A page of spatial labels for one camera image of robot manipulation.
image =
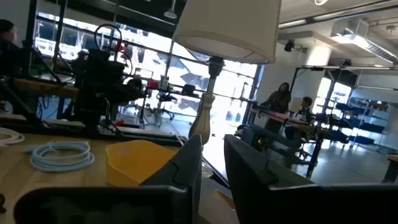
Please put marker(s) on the black table edge rail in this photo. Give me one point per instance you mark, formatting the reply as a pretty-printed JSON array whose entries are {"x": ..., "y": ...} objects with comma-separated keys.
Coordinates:
[{"x": 140, "y": 137}]

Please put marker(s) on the white rectangular ceiling duct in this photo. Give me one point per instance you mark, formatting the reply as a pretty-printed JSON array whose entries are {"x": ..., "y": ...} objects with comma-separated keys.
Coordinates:
[{"x": 363, "y": 42}]

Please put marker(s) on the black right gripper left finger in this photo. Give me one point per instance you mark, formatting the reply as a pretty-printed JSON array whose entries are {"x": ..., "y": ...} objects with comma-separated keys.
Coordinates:
[{"x": 174, "y": 199}]

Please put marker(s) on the white pendant ceiling lamp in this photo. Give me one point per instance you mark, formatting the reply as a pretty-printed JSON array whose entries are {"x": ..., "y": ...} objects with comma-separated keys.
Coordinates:
[{"x": 170, "y": 14}]

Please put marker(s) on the black office chair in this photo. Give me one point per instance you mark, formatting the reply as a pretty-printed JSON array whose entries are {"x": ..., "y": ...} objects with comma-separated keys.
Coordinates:
[{"x": 165, "y": 99}]

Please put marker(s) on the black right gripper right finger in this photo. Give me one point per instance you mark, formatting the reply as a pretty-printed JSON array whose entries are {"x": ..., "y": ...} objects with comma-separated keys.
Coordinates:
[{"x": 264, "y": 199}]

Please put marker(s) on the black metal frame stand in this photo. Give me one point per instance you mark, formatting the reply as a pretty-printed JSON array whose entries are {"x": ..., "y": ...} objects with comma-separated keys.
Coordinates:
[{"x": 342, "y": 67}]

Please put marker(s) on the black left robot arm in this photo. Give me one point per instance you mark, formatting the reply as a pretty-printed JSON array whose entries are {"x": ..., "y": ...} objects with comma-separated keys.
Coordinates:
[{"x": 99, "y": 81}]

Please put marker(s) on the wooden workbench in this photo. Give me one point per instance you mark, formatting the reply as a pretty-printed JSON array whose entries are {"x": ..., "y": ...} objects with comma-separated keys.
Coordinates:
[{"x": 43, "y": 87}]

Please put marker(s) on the person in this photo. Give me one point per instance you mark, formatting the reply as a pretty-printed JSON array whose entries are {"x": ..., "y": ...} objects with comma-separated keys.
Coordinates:
[
  {"x": 306, "y": 107},
  {"x": 7, "y": 49},
  {"x": 278, "y": 101}
]

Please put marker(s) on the wooden table with black legs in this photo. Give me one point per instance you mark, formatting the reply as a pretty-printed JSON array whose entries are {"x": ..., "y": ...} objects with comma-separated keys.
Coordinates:
[{"x": 298, "y": 125}]

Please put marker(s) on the white round column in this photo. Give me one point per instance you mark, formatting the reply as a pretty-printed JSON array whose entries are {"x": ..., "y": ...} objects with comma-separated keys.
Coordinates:
[{"x": 317, "y": 56}]

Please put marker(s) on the black ceiling spotlight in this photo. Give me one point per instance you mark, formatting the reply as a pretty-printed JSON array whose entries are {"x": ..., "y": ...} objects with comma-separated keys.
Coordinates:
[{"x": 289, "y": 46}]

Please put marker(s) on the yellow plastic bin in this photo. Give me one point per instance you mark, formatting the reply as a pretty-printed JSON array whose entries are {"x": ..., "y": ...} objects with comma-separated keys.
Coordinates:
[{"x": 133, "y": 161}]

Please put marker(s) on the blue shelf cart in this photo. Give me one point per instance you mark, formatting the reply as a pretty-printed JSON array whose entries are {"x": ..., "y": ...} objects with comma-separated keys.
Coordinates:
[{"x": 363, "y": 127}]

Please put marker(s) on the white table lamp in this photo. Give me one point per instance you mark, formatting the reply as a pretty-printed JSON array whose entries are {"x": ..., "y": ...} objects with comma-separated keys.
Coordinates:
[{"x": 227, "y": 28}]

